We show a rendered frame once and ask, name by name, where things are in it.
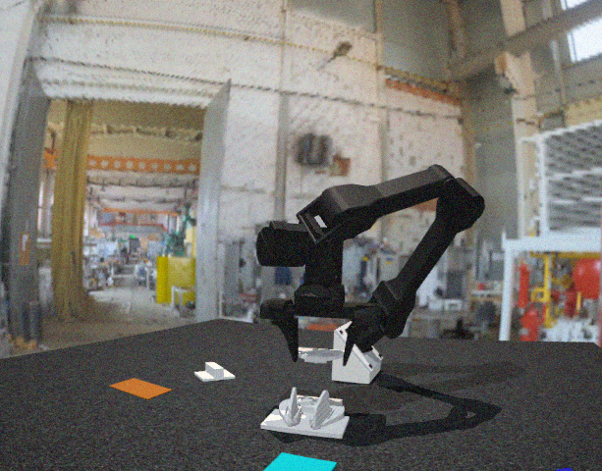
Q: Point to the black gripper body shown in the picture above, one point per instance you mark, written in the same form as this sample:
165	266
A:
283	309

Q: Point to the cyan flat rectangular plate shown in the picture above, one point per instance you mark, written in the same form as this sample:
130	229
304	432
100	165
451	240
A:
290	462

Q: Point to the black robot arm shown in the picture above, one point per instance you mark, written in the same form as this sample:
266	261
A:
351	209

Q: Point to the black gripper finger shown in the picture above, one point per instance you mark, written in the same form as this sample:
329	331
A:
352	335
291	333

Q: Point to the orange flat rectangular plate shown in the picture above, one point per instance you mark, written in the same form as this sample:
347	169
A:
140	388

